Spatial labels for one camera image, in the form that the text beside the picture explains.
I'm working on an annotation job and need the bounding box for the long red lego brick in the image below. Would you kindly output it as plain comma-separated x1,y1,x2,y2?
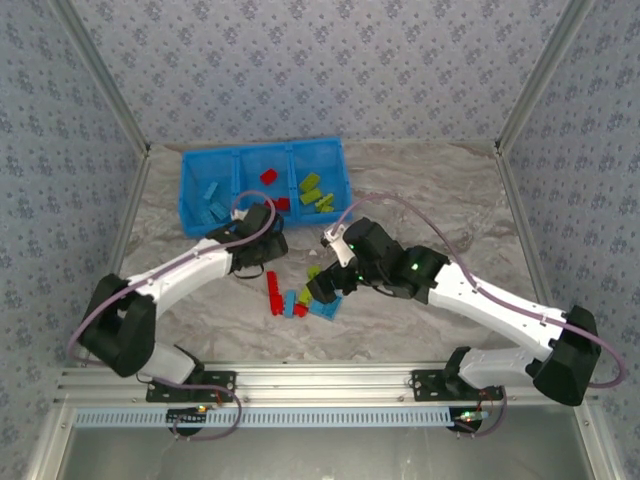
266,270,284,316

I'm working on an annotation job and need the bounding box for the blue three-compartment plastic bin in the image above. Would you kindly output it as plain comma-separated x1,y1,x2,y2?
180,137,354,239

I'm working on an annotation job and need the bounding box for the sheet metal tray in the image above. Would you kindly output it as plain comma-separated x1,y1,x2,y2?
24,403,626,480

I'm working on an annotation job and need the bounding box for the right controller board with LED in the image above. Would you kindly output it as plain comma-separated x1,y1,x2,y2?
453,408,490,432

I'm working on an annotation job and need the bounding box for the controller board with led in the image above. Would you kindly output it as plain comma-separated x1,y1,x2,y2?
166,405,210,427
453,408,490,432

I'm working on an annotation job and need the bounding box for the left controller board with LED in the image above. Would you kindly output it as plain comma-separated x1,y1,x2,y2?
166,405,210,427

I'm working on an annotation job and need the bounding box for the thin black cable loop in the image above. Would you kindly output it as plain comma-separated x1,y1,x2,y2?
230,262,265,280

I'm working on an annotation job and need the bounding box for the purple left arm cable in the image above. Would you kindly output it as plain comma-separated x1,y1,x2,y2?
66,189,278,364

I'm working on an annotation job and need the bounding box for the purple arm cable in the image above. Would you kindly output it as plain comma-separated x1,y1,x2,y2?
66,189,278,364
329,193,629,391

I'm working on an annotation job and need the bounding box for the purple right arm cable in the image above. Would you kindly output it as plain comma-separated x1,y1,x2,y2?
329,193,629,391

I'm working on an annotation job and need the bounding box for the long aluminium extrusion rail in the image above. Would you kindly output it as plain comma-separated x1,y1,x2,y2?
54,363,601,405

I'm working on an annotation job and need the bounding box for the slotted grey cable duct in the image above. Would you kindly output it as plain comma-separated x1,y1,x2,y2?
73,405,457,430

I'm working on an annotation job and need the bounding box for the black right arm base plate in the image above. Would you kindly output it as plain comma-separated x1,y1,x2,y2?
410,368,504,404

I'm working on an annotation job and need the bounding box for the aluminium side rail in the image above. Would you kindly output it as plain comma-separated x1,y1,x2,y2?
494,147,574,364
79,149,152,369

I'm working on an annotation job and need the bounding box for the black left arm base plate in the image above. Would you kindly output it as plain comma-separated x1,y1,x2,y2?
144,369,237,404

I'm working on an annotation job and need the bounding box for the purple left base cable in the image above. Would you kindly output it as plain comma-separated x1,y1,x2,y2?
149,382,244,442

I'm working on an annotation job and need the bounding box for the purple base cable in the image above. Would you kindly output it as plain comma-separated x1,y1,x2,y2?
457,387,507,439
149,382,244,442

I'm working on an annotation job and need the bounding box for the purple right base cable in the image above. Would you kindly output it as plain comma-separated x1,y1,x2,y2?
457,387,507,439

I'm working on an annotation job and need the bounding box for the slanted aluminium frame post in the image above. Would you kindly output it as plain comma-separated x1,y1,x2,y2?
47,0,152,157
493,0,596,156

